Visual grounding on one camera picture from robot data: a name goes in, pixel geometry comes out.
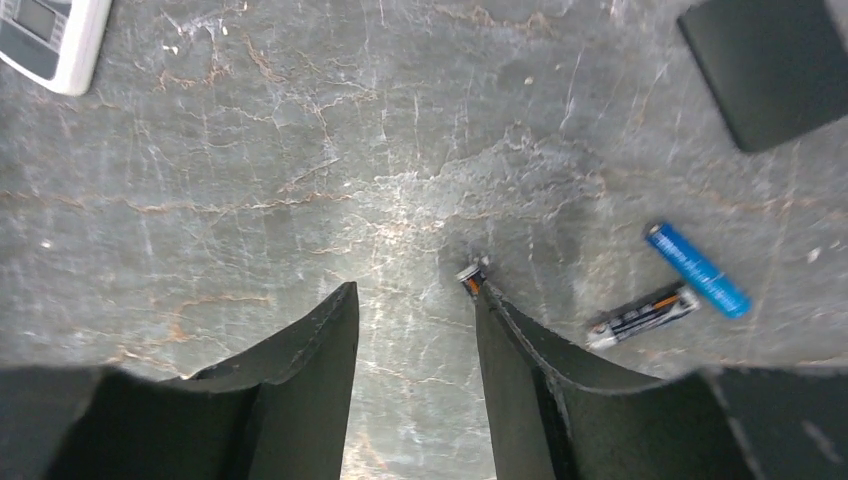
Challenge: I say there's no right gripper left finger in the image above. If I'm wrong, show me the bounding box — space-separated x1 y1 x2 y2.
1 282 359 479

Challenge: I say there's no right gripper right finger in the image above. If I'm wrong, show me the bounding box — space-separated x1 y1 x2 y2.
475 284 847 479

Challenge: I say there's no black orange battery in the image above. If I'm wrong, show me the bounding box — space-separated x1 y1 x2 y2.
586 281 701 351

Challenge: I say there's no blue battery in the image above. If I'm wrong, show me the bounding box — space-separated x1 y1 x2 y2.
644 221 752 319

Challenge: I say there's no black remote control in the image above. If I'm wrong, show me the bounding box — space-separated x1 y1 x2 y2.
676 0 847 153

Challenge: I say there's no white remote control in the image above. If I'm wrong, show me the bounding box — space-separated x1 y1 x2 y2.
1 0 112 97

